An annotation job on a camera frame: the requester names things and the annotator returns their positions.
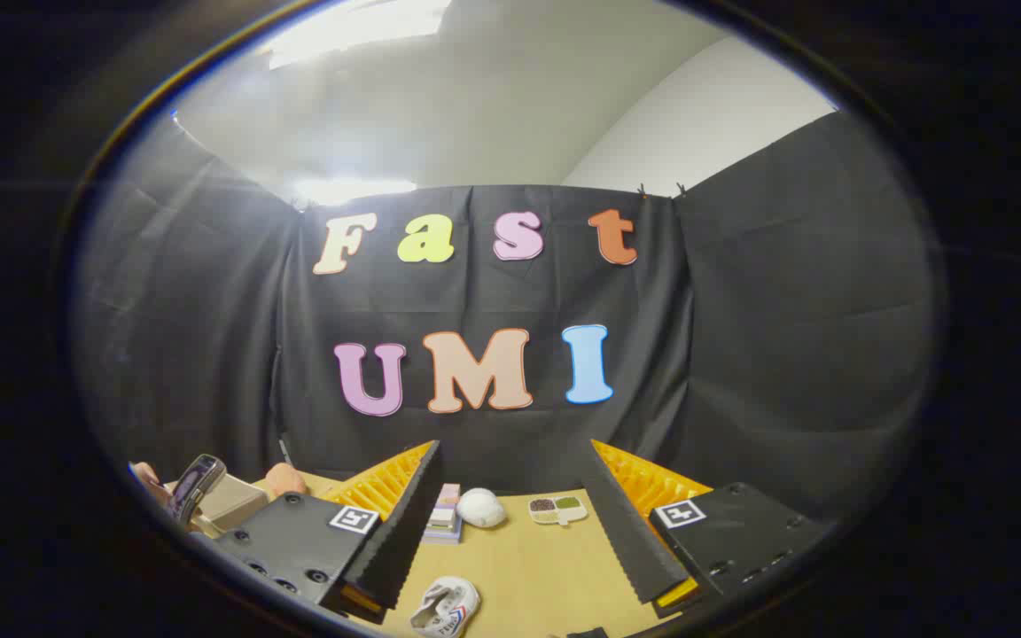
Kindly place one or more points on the pink textured round lump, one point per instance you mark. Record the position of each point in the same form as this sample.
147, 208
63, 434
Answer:
285, 479

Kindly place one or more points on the divided dish with grains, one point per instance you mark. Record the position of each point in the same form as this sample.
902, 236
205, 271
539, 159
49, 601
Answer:
557, 509

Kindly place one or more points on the ceiling light panel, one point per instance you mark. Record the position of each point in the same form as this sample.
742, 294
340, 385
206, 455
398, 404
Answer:
351, 31

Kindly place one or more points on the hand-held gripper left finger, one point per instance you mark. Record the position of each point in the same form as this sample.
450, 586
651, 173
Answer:
404, 532

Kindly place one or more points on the black backdrop cloth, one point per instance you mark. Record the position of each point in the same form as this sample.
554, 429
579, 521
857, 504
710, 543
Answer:
475, 292

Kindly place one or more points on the dark glossy device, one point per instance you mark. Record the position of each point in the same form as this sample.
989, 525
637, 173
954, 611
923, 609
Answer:
196, 483

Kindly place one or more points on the beige fabric storage box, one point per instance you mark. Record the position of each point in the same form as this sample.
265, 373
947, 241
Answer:
231, 503

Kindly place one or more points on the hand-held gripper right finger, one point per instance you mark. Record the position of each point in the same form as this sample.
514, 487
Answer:
626, 532

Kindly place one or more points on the lavender cover book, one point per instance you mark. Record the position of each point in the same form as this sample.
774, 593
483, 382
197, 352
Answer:
444, 534

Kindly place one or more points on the white canvas shoe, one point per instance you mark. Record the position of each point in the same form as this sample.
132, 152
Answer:
448, 607

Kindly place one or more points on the white fluffy ball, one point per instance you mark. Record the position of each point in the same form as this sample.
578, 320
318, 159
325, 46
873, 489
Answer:
480, 508

